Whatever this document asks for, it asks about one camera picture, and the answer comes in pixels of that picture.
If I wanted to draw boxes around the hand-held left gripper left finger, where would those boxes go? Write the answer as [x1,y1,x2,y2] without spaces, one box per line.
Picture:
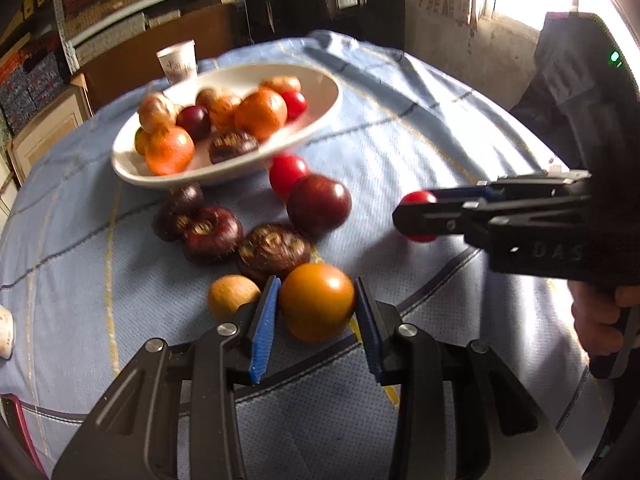
[51,275,282,480]

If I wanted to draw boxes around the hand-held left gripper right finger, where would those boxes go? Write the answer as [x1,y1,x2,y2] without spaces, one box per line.
[354,276,583,480]

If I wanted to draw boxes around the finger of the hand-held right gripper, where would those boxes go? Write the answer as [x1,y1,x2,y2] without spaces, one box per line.
[392,200,493,237]
[432,182,503,202]

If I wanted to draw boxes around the yellow-orange round fruit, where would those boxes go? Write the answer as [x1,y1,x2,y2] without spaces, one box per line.
[278,263,357,343]

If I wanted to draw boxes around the white shallow bowl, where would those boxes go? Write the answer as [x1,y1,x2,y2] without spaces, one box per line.
[111,62,344,191]

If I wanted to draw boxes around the person's right hand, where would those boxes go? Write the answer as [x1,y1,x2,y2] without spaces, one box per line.
[570,280,640,358]

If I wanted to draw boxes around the dark water chestnut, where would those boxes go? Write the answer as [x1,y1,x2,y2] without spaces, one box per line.
[182,205,245,264]
[236,223,313,286]
[151,205,188,243]
[165,182,206,216]
[208,130,260,165]

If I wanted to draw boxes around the black cushion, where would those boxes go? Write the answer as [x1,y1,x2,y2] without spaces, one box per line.
[510,87,556,166]

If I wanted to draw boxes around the light blue quilted blanket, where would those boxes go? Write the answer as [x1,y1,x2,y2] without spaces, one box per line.
[0,30,616,480]

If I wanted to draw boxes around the orange tangerine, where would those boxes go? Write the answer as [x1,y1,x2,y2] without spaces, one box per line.
[145,126,196,177]
[234,87,288,141]

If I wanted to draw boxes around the black panel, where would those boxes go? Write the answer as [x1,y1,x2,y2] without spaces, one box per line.
[245,0,406,51]

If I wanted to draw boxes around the white drink can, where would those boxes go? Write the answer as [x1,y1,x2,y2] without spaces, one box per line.
[0,307,16,360]

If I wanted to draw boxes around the pink flat object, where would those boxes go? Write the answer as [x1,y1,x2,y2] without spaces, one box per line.
[0,394,46,476]

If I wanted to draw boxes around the white paper cup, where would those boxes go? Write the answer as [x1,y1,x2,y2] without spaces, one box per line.
[156,40,198,86]

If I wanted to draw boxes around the beige framed board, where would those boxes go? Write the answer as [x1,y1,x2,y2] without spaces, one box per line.
[10,85,93,181]

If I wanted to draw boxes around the brown wooden board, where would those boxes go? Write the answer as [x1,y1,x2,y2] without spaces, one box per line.
[82,5,246,111]

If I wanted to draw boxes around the stack of blue patterned boxes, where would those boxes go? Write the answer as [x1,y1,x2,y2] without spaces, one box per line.
[0,50,66,131]

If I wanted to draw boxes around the metal shelf rack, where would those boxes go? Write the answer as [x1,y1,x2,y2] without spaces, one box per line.
[0,0,401,76]

